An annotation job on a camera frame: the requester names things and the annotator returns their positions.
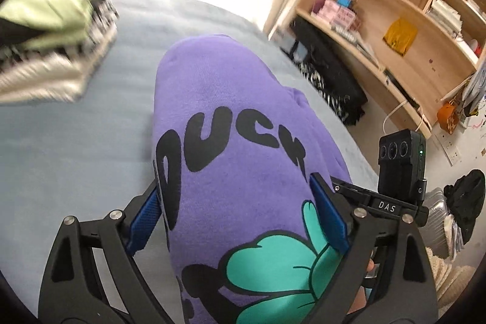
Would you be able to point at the yellow cloth on shelf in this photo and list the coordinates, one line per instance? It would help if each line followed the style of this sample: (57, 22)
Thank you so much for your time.
(400, 36)

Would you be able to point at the green black folded jacket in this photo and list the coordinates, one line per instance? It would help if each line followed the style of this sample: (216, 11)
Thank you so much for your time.
(29, 19)

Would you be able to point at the wooden bookshelf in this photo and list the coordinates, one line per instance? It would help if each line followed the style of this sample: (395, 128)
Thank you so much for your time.
(411, 88)

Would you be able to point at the grey-blue bed blanket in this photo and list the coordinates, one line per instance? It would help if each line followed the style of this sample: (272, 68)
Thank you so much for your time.
(93, 156)

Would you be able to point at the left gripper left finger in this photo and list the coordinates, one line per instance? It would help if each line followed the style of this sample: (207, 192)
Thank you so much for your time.
(71, 290)

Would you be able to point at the black camera box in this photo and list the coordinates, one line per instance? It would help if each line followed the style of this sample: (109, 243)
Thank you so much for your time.
(402, 157)

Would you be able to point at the person's right hand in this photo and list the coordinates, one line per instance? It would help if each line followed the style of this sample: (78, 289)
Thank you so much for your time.
(360, 300)

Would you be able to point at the silver suitcase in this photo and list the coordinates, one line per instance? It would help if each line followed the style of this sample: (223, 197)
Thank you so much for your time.
(439, 232)

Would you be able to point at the pink storage boxes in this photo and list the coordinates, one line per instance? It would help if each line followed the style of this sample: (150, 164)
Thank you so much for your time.
(337, 13)

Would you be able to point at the black white patterned garment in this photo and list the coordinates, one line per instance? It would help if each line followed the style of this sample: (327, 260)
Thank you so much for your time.
(71, 45)

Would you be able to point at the orange bag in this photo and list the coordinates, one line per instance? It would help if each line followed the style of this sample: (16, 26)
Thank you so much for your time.
(448, 116)

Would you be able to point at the black clothes on floor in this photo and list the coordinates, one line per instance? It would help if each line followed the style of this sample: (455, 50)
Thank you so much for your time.
(465, 200)

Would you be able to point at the purple zip hoodie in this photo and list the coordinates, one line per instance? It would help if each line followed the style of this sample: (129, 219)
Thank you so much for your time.
(233, 151)

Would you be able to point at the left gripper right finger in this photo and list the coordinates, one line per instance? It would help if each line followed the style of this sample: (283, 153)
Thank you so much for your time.
(400, 288)

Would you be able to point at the black white hanging clothes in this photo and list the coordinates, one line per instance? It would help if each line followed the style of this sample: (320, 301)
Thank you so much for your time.
(314, 57)

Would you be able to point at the white folded garment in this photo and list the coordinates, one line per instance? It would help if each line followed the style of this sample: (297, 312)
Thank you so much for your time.
(54, 78)

